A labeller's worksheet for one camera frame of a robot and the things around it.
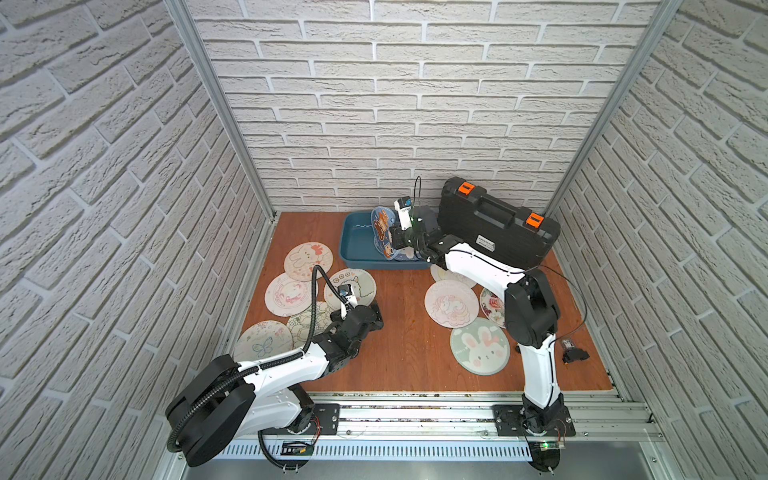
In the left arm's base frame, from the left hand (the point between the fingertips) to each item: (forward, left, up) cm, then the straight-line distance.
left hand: (368, 301), depth 86 cm
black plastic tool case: (+17, -37, +15) cm, 44 cm away
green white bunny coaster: (-11, -34, -8) cm, 37 cm away
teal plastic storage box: (+25, +5, -7) cm, 27 cm away
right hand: (+21, -8, +11) cm, 25 cm away
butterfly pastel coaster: (-8, +32, -9) cm, 35 cm away
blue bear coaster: (+23, -4, +10) cm, 26 cm away
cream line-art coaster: (-4, +21, -9) cm, 23 cm away
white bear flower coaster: (+10, +3, -8) cm, 12 cm away
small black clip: (-13, -60, -7) cm, 61 cm away
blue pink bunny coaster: (+15, -11, +4) cm, 19 cm away
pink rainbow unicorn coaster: (+6, +27, -8) cm, 29 cm away
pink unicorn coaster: (+3, -27, -7) cm, 28 cm away
